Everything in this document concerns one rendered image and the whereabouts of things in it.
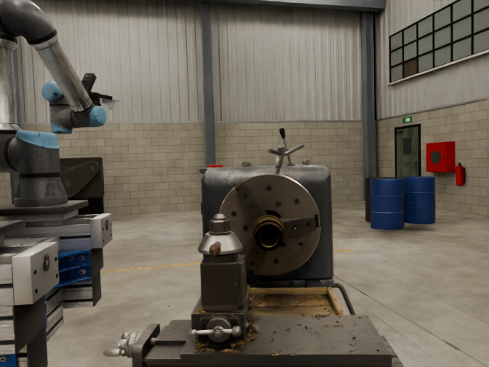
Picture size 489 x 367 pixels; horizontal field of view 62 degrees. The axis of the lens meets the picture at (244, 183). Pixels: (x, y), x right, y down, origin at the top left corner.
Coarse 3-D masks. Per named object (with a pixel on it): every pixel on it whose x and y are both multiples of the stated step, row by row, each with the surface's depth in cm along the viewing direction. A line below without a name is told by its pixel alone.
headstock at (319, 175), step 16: (208, 176) 140; (224, 176) 140; (240, 176) 139; (288, 176) 138; (304, 176) 137; (320, 176) 137; (208, 192) 139; (224, 192) 139; (320, 192) 137; (208, 208) 140; (320, 208) 137; (208, 224) 140; (320, 224) 137; (320, 240) 138; (320, 256) 138; (304, 272) 138; (320, 272) 138
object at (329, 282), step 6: (258, 282) 140; (264, 282) 139; (270, 282) 139; (276, 282) 139; (282, 282) 139; (288, 282) 139; (294, 282) 139; (300, 282) 138; (324, 282) 138; (330, 282) 138
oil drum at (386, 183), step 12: (372, 180) 734; (384, 180) 743; (396, 180) 712; (372, 192) 735; (384, 192) 715; (396, 192) 713; (372, 204) 737; (384, 204) 716; (396, 204) 714; (372, 216) 739; (384, 216) 718; (396, 216) 715; (384, 228) 719; (396, 228) 716
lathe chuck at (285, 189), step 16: (256, 176) 122; (272, 176) 122; (256, 192) 123; (272, 192) 122; (288, 192) 122; (304, 192) 122; (224, 208) 124; (240, 208) 123; (272, 208) 123; (288, 208) 122; (304, 208) 122; (240, 224) 123; (240, 240) 124; (288, 240) 123; (304, 240) 122; (272, 256) 123; (288, 256) 123; (304, 256) 123; (256, 272) 124; (272, 272) 124; (288, 272) 123
